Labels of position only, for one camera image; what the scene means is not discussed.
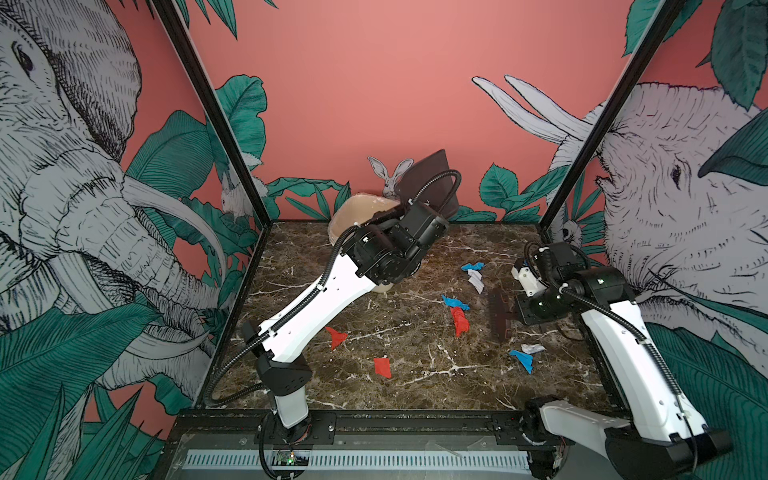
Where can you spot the red paper scrap front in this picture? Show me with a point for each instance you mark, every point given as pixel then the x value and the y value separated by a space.
pixel 382 367

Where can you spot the dark brown hand brush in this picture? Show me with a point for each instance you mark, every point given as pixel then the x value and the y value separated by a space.
pixel 501 316

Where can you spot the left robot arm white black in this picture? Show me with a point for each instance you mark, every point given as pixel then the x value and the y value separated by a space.
pixel 278 342

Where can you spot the blue paper scrap centre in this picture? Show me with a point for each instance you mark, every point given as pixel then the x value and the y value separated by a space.
pixel 455 303

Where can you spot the black left frame post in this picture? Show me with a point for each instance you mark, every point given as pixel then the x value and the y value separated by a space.
pixel 172 21

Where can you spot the black frame post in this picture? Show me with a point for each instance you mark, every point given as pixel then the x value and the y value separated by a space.
pixel 172 21
pixel 653 36

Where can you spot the red paper scrap centre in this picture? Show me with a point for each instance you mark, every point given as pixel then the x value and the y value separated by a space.
pixel 461 323

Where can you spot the white paper scrap front right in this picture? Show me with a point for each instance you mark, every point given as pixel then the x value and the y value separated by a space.
pixel 531 349

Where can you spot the blue paper scrap back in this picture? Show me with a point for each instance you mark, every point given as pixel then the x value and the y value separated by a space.
pixel 472 267

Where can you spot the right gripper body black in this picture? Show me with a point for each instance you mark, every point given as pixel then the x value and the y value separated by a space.
pixel 540 307

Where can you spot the small green circuit board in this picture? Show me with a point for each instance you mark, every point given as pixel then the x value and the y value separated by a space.
pixel 290 459

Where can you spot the blue paper scrap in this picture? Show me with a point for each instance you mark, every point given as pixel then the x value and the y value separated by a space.
pixel 526 360
pixel 472 267
pixel 455 303

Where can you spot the red paper scrap left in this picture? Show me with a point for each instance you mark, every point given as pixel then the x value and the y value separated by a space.
pixel 336 338

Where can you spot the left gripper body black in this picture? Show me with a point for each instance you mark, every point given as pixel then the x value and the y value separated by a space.
pixel 393 227

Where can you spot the black right frame post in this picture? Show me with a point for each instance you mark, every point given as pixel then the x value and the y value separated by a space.
pixel 653 36

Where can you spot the dark brown dustpan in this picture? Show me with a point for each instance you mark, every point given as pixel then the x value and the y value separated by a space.
pixel 430 181

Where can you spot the white perforated vent strip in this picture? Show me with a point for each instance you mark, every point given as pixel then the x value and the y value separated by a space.
pixel 381 460

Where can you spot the white paper scrap back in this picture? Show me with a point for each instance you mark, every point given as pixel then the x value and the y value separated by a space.
pixel 475 279

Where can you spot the cream plastic trash bin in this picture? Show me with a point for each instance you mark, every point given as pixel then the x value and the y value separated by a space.
pixel 360 216

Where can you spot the black front mounting rail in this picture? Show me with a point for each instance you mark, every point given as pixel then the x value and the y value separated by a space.
pixel 370 430

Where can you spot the white paper scrap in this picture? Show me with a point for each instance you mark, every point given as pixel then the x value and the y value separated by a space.
pixel 475 279
pixel 531 349

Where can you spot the red paper scrap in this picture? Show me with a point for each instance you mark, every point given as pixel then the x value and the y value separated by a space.
pixel 336 338
pixel 382 367
pixel 461 323

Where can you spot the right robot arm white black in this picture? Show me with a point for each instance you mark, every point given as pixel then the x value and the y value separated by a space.
pixel 661 433

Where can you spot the blue paper scrap front right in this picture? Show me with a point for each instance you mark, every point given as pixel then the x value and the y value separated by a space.
pixel 526 360

